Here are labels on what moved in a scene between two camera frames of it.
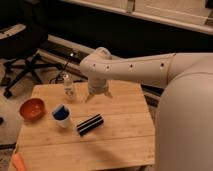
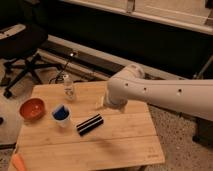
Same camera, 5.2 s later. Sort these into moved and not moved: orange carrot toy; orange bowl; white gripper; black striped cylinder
Moved: white gripper
Not moved: orange carrot toy; black striped cylinder; orange bowl
